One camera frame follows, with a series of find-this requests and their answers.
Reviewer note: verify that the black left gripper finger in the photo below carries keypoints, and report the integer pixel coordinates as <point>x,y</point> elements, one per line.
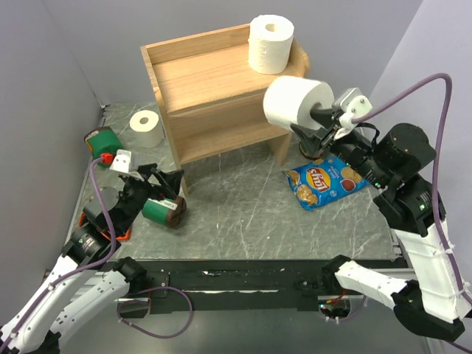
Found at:
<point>171,183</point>
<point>147,170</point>

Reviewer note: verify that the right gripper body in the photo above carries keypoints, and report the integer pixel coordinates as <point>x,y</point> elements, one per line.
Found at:
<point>352,145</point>

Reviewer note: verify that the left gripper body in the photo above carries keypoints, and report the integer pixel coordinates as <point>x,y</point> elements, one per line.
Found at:
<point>136,192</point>

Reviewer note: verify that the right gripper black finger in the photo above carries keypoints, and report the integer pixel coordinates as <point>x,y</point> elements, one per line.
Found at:
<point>307,135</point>
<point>323,116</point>

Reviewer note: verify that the green roll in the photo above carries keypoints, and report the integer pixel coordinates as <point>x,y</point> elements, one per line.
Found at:
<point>311,149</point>
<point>102,140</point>
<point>166,212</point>

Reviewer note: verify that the white paper towel roll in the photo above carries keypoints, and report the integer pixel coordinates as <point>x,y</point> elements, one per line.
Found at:
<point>288,100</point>

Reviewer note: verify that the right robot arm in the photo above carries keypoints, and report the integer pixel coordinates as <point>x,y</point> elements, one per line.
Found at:
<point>431,305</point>

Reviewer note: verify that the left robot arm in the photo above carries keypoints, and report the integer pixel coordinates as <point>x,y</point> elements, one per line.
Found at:
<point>55,311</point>

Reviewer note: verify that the wooden two-tier shelf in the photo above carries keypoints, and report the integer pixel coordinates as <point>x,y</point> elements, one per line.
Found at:
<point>209,99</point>

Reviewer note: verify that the blue Lay's chips bag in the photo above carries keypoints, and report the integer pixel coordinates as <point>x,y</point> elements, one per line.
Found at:
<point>323,181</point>

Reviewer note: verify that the orange flat package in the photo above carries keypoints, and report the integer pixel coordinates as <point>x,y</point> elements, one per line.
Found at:
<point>122,237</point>

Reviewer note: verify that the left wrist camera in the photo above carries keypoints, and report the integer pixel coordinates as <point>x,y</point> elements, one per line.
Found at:
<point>124,162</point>

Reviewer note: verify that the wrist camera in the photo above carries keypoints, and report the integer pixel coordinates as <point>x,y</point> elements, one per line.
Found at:
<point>124,162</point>
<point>352,104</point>

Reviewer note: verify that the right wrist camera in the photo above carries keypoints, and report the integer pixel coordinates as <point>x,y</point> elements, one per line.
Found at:
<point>352,104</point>

